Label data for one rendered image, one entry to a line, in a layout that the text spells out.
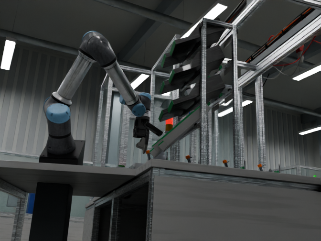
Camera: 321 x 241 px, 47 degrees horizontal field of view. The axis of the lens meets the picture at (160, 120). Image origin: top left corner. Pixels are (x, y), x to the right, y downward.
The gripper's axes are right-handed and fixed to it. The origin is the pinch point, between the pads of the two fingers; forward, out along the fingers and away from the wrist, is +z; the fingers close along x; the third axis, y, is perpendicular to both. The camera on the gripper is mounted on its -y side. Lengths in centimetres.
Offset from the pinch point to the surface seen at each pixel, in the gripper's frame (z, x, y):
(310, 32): -96, 16, -111
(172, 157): -2.7, -17.4, -22.8
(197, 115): -8, 50, -10
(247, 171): 21, 75, -21
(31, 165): 22, 44, 59
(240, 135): -45, -81, -110
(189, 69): -32, 49, -7
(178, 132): 1.0, 48.8, -2.1
